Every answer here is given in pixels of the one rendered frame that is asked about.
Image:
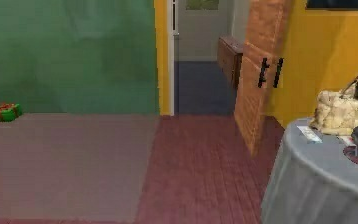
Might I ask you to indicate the orange wooden room door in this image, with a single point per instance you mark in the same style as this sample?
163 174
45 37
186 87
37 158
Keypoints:
260 66

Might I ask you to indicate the green gift box red ribbon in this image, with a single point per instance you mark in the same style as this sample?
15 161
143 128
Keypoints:
6 112

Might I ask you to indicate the white paper card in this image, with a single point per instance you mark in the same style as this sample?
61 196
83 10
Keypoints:
309 133
347 140

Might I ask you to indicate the dark framed wall picture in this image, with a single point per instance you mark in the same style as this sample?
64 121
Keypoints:
338 4

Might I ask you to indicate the round table grey cloth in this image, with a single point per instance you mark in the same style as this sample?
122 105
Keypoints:
317 186

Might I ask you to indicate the brown wooden cabinet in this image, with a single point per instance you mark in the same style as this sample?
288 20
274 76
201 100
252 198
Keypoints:
229 59

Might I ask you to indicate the window with green view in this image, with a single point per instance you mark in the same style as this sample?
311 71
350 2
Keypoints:
202 4

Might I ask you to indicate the dark red plate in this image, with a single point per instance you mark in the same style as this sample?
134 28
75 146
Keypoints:
357 156

